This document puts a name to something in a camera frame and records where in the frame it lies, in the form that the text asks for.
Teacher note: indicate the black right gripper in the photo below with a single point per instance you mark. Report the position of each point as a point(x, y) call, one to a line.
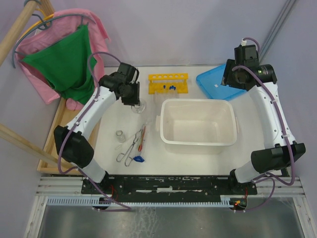
point(227, 79)

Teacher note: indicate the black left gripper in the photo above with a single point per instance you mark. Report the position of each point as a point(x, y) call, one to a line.
point(136, 99)

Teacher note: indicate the small glass flask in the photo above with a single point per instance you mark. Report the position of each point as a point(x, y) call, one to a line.
point(139, 108)

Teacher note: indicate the small glass beaker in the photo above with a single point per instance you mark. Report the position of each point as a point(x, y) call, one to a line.
point(120, 136)

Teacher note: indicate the yellow test tube rack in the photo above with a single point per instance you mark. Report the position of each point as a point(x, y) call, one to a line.
point(157, 81)

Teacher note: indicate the red orange stirring rod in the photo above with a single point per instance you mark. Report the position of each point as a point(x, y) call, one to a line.
point(142, 139)

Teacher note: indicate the white plastic storage bin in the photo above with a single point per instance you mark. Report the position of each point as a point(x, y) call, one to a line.
point(197, 126)

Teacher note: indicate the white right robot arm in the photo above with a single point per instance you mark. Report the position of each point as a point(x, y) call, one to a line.
point(281, 150)

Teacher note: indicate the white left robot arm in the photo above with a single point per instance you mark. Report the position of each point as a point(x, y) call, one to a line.
point(72, 141)

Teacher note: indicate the blue plastic bin lid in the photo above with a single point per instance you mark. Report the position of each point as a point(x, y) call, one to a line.
point(210, 84)

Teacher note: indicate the metal crucible tongs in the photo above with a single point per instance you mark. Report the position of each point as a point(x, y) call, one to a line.
point(129, 153)

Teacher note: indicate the green shirt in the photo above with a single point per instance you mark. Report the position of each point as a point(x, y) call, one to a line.
point(62, 69)

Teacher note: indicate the yellow clothes hanger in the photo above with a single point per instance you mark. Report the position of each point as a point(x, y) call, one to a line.
point(42, 18)

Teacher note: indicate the small green circuit board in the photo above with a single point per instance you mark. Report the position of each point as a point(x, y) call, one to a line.
point(241, 203)

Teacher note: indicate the grey clothes hanger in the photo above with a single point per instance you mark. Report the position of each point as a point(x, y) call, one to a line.
point(48, 21)

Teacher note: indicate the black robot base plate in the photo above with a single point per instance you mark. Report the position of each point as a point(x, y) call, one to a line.
point(174, 189)

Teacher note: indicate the aluminium frame post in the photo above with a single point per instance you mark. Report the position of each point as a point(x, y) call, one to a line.
point(276, 27)

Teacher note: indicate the wooden clothes rack frame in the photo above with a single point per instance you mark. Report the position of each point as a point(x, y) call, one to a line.
point(47, 155)

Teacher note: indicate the grey slotted cable duct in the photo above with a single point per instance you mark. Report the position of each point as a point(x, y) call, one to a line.
point(98, 202)

